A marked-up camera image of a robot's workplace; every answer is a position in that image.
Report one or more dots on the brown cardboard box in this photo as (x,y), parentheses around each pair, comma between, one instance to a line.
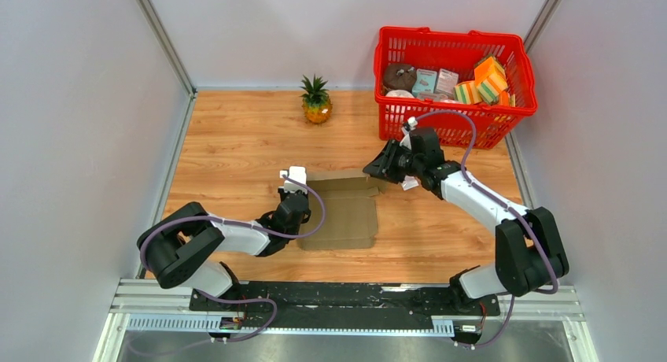
(351,217)

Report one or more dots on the aluminium corner rail right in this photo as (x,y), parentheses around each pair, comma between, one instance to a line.
(539,24)

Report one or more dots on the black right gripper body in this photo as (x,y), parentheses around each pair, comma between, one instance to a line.
(405,164)

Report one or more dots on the grey small box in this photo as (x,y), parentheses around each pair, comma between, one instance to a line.
(446,82)

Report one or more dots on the brown round object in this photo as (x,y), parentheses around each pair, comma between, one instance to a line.
(399,76)

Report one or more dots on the aluminium base frame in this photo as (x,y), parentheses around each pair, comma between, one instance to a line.
(148,323)

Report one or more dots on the small white paper packet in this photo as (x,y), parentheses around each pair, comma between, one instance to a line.
(409,182)

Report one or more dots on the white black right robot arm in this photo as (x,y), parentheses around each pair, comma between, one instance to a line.
(529,253)

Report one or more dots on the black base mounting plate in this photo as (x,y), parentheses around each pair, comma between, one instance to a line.
(347,306)

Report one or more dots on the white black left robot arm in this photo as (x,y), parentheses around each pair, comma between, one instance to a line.
(177,249)

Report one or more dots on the teal small box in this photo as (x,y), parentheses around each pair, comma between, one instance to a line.
(425,82)

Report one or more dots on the striped yellow green sponge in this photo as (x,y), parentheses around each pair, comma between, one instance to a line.
(467,93)

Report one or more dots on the aluminium corner rail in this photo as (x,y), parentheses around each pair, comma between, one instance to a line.
(539,24)
(150,13)

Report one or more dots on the red plastic basket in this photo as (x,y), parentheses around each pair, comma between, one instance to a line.
(455,124)

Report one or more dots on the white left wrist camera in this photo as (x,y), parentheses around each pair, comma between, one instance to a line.
(294,180)

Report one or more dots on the toy pineapple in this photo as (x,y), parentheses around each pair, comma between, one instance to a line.
(316,101)

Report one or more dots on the aluminium corner rail left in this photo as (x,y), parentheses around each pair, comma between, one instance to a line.
(150,13)

